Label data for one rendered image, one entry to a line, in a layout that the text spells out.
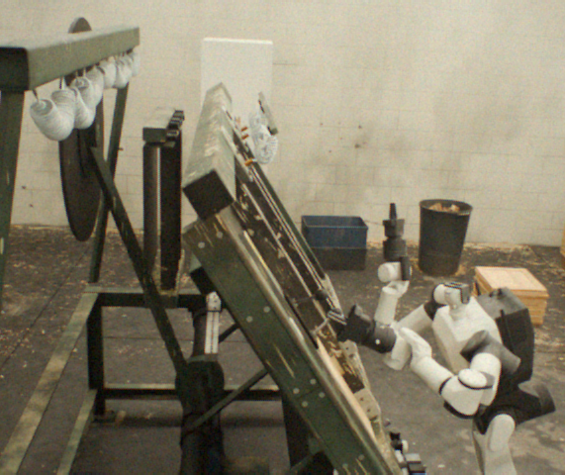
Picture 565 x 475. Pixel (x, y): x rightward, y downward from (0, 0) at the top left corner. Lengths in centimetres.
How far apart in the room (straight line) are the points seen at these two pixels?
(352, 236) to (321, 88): 164
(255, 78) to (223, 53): 33
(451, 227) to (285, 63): 235
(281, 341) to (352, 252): 512
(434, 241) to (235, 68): 245
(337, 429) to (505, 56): 635
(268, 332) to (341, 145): 599
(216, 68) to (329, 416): 457
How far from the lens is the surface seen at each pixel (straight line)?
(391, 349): 228
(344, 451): 211
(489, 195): 824
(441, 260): 711
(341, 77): 772
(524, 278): 614
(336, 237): 695
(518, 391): 274
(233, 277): 185
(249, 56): 626
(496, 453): 282
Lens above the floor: 230
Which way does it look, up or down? 19 degrees down
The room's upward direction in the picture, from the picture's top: 3 degrees clockwise
